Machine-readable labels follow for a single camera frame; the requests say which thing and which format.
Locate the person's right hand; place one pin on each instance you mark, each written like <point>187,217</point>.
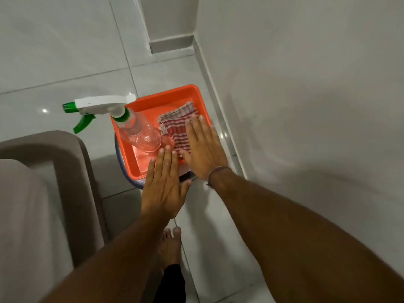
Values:
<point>206,156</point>

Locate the person's left hand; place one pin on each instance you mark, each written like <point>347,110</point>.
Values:
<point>162,195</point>

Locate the person's left little finger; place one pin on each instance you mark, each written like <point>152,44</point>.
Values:
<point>150,173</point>

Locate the person's right thumb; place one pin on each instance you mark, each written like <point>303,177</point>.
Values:
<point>186,159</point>

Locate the person's left middle finger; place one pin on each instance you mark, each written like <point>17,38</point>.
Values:
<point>167,164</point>

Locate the person's right middle finger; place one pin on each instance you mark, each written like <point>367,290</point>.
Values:
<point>198,130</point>

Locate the person's left thumb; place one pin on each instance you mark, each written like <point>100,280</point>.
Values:
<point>185,189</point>

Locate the person's right little finger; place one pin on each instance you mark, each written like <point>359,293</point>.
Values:
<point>214,137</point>

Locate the person's right forearm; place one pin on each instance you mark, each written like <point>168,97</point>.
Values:
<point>299,249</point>

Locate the person's left forearm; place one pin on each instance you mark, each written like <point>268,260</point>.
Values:
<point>120,261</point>

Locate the red white striped cloth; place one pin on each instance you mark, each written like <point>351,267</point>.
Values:
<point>175,123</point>

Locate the blue plastic stool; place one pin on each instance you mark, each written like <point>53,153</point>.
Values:
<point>121,164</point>

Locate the clear spray bottle green trigger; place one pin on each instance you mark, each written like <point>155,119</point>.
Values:
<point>139,132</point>

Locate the orange plastic tray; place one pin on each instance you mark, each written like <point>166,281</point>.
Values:
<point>151,102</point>

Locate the person's bare foot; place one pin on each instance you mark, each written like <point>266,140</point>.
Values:
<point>170,247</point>

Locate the person's black trouser leg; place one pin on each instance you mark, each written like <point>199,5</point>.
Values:
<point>170,285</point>

